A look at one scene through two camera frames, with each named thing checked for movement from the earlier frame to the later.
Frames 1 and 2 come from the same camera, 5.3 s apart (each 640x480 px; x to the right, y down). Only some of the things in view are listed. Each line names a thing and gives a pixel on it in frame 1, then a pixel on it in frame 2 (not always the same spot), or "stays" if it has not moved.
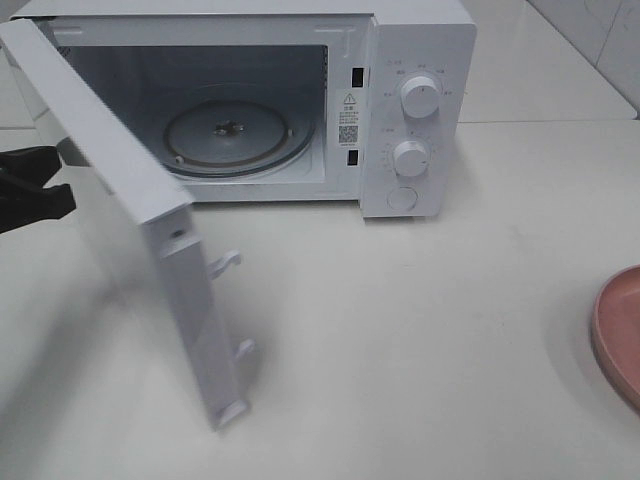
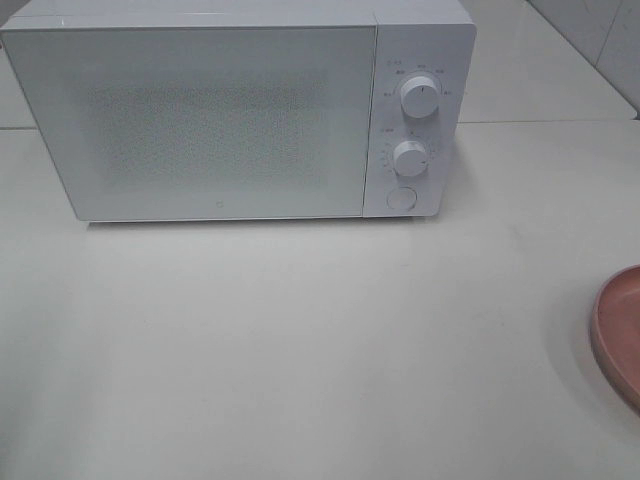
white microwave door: [112, 173] -> [205, 123]
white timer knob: [410, 159] stays
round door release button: [402, 198] stays
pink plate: [615, 335] stays
